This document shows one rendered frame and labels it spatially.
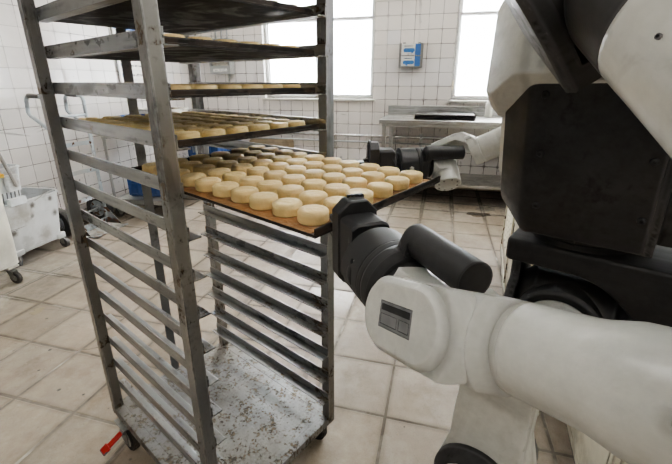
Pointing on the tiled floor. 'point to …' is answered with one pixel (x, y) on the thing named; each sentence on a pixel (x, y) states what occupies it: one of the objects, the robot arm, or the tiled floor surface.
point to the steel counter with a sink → (397, 116)
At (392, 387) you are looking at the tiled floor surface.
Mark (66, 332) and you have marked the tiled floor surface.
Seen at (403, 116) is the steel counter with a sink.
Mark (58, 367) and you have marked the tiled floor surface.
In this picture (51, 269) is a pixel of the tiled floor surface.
